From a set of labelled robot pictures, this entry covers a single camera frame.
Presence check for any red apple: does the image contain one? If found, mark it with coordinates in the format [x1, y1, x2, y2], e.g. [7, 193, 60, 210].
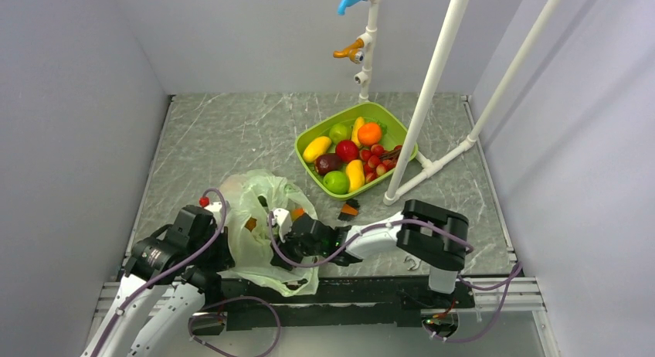
[334, 140, 359, 163]

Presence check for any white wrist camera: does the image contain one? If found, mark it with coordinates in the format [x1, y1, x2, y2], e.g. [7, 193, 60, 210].
[272, 208, 293, 243]
[199, 196, 229, 230]

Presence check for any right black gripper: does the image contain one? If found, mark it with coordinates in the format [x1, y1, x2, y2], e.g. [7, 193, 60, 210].
[270, 223, 328, 271]

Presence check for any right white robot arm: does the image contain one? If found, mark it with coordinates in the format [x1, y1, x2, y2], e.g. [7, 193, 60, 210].
[267, 199, 473, 307]

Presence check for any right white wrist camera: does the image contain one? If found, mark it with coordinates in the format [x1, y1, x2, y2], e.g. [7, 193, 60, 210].
[272, 208, 293, 243]

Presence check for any orange faucet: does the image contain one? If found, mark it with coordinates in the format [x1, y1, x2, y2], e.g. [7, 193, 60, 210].
[332, 39, 365, 64]

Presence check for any light green plastic bag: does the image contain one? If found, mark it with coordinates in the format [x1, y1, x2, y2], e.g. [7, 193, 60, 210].
[219, 170, 319, 298]

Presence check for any orange fruit in bag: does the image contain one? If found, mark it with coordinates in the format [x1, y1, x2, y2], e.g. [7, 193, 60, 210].
[244, 217, 257, 232]
[290, 208, 305, 222]

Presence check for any orange fruit in basket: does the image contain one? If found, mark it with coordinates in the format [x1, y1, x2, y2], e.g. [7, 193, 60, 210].
[358, 122, 383, 147]

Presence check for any orange black small tool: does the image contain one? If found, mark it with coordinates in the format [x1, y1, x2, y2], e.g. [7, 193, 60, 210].
[338, 199, 360, 222]

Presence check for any yellow mango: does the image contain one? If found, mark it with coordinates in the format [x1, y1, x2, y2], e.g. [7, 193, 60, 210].
[345, 159, 365, 193]
[301, 136, 332, 163]

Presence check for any silver wrench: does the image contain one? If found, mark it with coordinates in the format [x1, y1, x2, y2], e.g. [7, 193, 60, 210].
[403, 255, 422, 271]

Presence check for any yellow mango left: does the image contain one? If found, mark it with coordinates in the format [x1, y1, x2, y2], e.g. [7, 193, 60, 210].
[301, 136, 332, 163]

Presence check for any green plastic basket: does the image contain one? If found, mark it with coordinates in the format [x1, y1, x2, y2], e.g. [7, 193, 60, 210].
[295, 102, 408, 200]

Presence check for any white pipe with faucets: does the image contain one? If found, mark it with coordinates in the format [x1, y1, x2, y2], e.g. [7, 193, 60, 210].
[355, 0, 381, 103]

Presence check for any green apple in basket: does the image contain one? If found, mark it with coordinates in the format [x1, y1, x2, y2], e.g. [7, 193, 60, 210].
[328, 123, 352, 145]

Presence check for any yellow banana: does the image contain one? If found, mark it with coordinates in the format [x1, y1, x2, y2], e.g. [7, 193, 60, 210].
[351, 117, 365, 148]

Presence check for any dark purple mangosteen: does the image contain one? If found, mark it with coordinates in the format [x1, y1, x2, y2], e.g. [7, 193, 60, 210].
[314, 153, 343, 175]

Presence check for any yellow mango front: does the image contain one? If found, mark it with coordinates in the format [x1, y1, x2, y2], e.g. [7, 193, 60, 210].
[345, 159, 365, 193]

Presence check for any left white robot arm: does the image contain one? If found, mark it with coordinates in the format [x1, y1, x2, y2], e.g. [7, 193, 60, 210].
[83, 198, 234, 356]

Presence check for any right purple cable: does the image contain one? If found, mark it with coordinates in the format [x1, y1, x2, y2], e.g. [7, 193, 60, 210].
[266, 211, 524, 292]

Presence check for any purple cable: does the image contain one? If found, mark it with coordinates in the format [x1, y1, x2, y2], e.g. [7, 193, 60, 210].
[266, 211, 524, 292]
[89, 189, 229, 357]

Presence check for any white pvc pipe frame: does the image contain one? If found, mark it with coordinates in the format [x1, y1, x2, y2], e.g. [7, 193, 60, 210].
[383, 0, 562, 206]

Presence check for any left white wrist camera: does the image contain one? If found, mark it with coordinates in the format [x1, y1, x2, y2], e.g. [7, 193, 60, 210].
[199, 196, 229, 230]

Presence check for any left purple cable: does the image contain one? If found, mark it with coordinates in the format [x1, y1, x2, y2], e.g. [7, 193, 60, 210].
[89, 189, 229, 357]

